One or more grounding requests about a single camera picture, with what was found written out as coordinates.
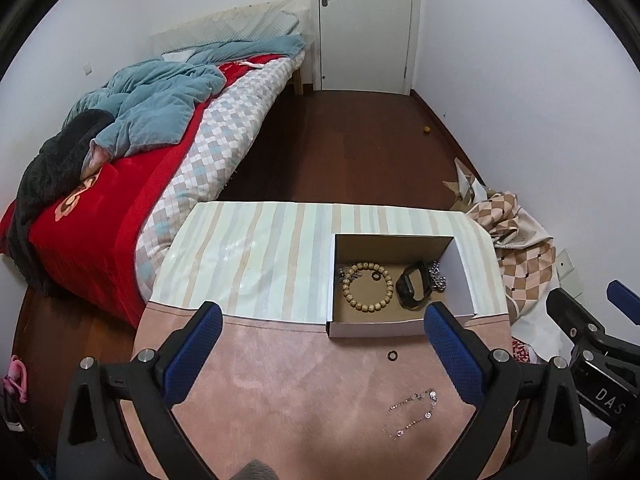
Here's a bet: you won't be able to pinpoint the pink striped table cloth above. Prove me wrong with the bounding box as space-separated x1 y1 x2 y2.
134 202 511 479

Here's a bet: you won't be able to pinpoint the white power strip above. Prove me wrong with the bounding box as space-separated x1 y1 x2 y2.
555 249 584 300

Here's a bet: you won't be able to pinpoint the white plastic bag red print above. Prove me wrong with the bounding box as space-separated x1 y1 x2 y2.
511 292 573 362

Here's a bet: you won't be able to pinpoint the chunky silver chain bracelet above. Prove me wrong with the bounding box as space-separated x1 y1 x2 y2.
427 260 448 292

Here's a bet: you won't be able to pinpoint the wooden bead bracelet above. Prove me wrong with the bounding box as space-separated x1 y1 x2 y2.
342 261 395 313

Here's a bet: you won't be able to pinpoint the black fuzzy garment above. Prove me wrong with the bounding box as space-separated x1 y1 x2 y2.
1 110 114 292

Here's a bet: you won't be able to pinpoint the red blanket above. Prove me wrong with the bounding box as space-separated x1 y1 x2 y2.
29 54 283 326

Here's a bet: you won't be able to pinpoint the beige checkered cloth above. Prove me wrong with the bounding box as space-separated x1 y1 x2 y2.
466 192 555 322

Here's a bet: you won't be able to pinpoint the blue quilted jacket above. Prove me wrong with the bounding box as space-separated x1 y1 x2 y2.
65 35 305 158

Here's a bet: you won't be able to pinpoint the black fitness band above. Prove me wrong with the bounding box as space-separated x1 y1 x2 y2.
395 260 434 311

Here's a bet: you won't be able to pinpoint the white door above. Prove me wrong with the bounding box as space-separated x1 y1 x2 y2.
316 0 420 94

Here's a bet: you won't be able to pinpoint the checkered bed sheet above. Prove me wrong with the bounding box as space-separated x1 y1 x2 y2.
134 52 305 301

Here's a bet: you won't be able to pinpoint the pink slippers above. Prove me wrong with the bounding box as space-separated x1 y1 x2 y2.
2 356 27 404

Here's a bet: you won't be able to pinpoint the white cardboard box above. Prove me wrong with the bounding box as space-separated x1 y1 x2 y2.
326 234 477 339

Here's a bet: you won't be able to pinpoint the thin silver chain bracelet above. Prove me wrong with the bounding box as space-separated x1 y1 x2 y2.
382 388 440 441

